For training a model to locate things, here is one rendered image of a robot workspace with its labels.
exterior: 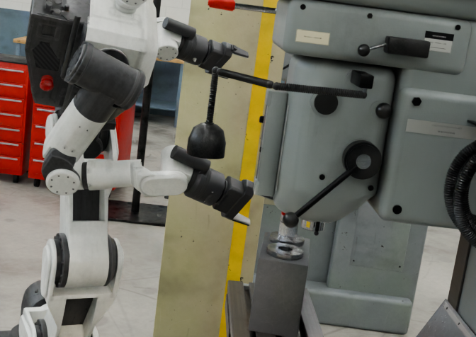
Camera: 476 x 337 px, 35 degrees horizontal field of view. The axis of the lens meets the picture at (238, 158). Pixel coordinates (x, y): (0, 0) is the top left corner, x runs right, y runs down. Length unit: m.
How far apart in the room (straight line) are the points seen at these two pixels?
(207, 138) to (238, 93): 1.83
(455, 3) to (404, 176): 0.32
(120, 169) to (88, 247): 0.26
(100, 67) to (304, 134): 0.48
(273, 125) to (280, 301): 0.52
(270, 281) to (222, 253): 1.58
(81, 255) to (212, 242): 1.46
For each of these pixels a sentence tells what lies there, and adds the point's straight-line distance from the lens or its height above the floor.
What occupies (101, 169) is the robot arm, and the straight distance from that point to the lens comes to 1.80.
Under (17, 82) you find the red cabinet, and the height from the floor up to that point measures 0.85.
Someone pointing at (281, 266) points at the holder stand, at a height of 1.11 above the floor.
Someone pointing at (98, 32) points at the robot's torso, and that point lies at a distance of 1.72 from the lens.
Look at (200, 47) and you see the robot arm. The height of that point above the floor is 1.57.
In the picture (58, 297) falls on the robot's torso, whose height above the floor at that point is 0.90.
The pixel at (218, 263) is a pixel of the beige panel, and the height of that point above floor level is 0.56.
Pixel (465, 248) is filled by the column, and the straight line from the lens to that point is 1.75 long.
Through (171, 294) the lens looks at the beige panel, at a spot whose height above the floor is 0.38.
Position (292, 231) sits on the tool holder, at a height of 1.16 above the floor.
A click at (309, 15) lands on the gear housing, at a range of 1.35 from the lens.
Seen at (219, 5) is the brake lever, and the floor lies 1.70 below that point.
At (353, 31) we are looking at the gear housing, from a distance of 1.36.
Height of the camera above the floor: 1.71
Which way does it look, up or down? 12 degrees down
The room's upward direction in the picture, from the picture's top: 8 degrees clockwise
